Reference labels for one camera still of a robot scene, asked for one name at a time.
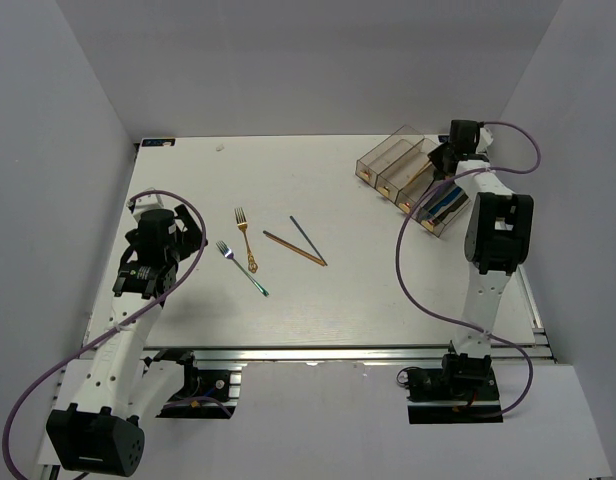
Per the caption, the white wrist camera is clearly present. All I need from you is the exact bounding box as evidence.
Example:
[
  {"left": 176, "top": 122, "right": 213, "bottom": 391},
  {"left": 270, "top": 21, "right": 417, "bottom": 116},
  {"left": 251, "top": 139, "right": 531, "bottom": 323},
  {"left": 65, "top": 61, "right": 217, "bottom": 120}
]
[
  {"left": 126, "top": 189, "right": 164, "bottom": 222},
  {"left": 476, "top": 126, "right": 494, "bottom": 153}
]

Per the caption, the iridescent rainbow fork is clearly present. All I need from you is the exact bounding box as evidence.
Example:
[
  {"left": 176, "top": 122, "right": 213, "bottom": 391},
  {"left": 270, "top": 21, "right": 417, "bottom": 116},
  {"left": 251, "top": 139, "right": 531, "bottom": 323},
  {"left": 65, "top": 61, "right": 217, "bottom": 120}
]
[{"left": 216, "top": 241, "right": 269, "bottom": 297}]

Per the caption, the blue grey chopstick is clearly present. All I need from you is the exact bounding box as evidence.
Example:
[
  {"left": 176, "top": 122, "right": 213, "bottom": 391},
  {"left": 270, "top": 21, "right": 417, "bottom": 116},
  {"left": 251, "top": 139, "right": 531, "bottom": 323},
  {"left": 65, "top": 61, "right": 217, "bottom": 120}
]
[{"left": 289, "top": 215, "right": 328, "bottom": 266}]

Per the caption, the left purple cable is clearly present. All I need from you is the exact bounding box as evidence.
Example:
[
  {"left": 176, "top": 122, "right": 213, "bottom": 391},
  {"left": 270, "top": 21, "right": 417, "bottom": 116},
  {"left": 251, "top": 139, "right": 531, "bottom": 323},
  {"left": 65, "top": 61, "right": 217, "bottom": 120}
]
[{"left": 1, "top": 189, "right": 208, "bottom": 480}]

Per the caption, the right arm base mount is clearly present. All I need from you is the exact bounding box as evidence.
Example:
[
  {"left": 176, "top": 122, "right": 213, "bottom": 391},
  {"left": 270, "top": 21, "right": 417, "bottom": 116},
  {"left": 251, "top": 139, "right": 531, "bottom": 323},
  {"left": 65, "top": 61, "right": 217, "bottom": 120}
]
[{"left": 396, "top": 367, "right": 503, "bottom": 425}]

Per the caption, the black knife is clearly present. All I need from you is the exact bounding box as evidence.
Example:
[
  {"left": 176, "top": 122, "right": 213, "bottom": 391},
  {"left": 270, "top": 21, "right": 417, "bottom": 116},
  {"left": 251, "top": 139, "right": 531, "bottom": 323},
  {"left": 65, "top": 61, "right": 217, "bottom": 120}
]
[{"left": 428, "top": 195, "right": 468, "bottom": 224}]

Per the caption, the gold ornate fork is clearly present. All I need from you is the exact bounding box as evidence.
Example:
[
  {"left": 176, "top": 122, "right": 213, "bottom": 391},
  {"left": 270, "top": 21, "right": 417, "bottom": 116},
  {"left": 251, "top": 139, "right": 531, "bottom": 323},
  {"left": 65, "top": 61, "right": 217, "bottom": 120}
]
[{"left": 234, "top": 207, "right": 258, "bottom": 273}]

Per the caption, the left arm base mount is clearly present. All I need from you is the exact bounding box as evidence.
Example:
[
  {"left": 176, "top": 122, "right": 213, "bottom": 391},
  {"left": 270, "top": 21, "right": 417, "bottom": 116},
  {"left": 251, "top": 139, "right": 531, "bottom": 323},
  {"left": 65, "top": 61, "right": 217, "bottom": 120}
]
[{"left": 143, "top": 348, "right": 236, "bottom": 420}]

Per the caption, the clear compartment organizer tray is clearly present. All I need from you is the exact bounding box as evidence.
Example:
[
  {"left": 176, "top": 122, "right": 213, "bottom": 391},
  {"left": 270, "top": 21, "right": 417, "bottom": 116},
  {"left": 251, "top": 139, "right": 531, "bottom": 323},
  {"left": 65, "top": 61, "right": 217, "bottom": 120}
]
[{"left": 355, "top": 125, "right": 469, "bottom": 237}]

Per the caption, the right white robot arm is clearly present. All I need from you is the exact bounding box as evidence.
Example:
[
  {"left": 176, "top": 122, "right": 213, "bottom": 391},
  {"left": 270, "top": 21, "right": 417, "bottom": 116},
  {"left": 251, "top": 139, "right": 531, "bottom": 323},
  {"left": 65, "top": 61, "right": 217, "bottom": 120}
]
[{"left": 429, "top": 120, "right": 534, "bottom": 399}]

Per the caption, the blue knife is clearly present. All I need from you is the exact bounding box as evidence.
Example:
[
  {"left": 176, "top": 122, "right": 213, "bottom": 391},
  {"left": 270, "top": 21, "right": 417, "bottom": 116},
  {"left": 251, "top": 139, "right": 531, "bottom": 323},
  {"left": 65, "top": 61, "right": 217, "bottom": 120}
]
[{"left": 427, "top": 187, "right": 463, "bottom": 216}]

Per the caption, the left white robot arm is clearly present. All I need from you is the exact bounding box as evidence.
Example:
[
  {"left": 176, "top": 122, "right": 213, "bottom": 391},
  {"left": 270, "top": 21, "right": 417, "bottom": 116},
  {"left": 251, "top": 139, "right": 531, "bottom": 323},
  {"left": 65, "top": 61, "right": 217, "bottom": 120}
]
[{"left": 46, "top": 204, "right": 207, "bottom": 477}]

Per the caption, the left blue table label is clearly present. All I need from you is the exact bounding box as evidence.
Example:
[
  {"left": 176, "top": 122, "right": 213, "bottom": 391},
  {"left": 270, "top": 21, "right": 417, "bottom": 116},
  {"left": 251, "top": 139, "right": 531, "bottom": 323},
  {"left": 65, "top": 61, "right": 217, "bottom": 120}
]
[{"left": 141, "top": 138, "right": 176, "bottom": 148}]

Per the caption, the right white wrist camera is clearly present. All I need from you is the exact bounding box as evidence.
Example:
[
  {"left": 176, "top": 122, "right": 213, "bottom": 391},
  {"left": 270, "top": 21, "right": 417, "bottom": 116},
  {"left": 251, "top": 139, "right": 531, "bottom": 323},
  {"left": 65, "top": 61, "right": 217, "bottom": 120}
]
[{"left": 476, "top": 126, "right": 494, "bottom": 153}]

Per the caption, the gold chopstick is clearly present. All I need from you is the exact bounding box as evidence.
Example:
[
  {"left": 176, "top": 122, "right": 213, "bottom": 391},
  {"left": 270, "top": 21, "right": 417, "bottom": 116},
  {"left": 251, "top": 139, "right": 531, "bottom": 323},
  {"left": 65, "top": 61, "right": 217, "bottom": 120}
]
[
  {"left": 403, "top": 161, "right": 432, "bottom": 188},
  {"left": 262, "top": 230, "right": 327, "bottom": 267}
]

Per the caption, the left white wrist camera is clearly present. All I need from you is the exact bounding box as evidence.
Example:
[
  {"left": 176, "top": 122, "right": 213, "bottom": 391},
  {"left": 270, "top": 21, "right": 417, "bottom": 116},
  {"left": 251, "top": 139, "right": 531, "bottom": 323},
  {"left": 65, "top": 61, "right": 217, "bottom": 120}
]
[{"left": 126, "top": 189, "right": 164, "bottom": 222}]

